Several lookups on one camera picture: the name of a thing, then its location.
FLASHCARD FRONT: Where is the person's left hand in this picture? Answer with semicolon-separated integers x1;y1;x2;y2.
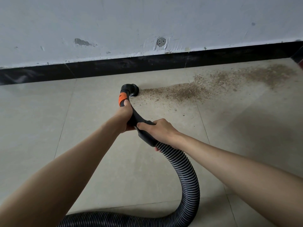
110;101;136;136

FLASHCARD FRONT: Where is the person's right hand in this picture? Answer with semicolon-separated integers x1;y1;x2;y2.
137;118;184;152

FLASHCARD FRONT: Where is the person's right forearm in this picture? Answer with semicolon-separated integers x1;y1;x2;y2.
174;134;303;227

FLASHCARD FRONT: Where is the dark red wooden panel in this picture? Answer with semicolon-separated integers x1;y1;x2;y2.
291;42;303;70

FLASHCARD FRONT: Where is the brown sawdust dirt patch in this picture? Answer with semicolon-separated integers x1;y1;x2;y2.
140;63;298;104

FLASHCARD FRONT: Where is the tiled floor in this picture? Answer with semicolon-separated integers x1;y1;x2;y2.
0;58;303;227

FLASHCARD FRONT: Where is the black vacuum hose with handle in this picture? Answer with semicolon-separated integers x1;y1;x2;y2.
58;84;200;227

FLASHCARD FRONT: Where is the person's left forearm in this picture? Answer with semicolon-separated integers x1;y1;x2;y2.
0;121;122;227

